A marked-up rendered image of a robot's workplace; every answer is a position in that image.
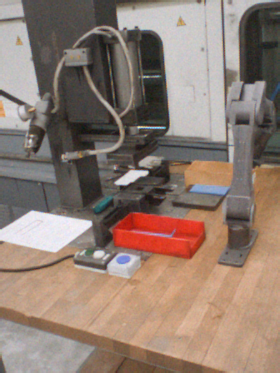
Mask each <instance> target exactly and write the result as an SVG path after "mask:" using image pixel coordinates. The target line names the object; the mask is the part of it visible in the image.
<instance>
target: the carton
mask: <svg viewBox="0 0 280 373"><path fill-rule="evenodd" d="M184 176H185V187H188V186H189V185H190V184H192V185H195V184H198V185H209V186H218V187H230V185H231V181H232V176H233V162H209V161H196V160H195V161H194V162H192V163H191V165H190V166H189V167H188V168H187V169H186V170H185V171H184ZM255 181H256V172H255V170H254V171H253V172H252V182H253V183H254V182H255Z"/></svg>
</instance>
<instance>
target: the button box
mask: <svg viewBox="0 0 280 373"><path fill-rule="evenodd" d="M90 249H92V250H94V252H97V251H103V252H104V256H101V257H94V256H93V254H92V255H91V256H86V255H85V254H84V252H85V251H86V250H90ZM116 255H117V253H116V252H114V251H105V250H100V249H96V248H91V247H87V246H86V247H85V248H84V249H83V250H82V251H77V253H76V254H70V255H66V256H63V257H62V258H60V259H58V260H56V261H53V262H51V263H46V264H42V265H39V266H31V267H26V268H18V269H6V268H0V271H5V272H20V271H31V270H36V269H39V268H44V267H47V266H50V265H53V264H57V263H59V262H61V261H63V260H65V259H67V258H70V257H73V262H74V265H75V267H78V268H82V269H87V270H91V271H97V272H101V273H107V272H108V263H109V262H110V261H111V260H112V259H113V258H114V257H115V256H116Z"/></svg>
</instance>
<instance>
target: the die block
mask: <svg viewBox="0 0 280 373"><path fill-rule="evenodd" d="M150 193H155V194H160V195H165V196H166V192H165V191H156V190H153V191H152V192H150ZM122 202H126V203H127V204H128V206H129V212H128V213H127V214H126V215H125V216H123V218H125V217H126V216H127V215H128V214H129V213H130V212H138V213H144V214H150V208H149V205H150V206H160V205H161V204H162V203H161V202H156V201H147V200H145V198H144V199H142V200H141V201H140V202H139V203H137V202H130V201H122Z"/></svg>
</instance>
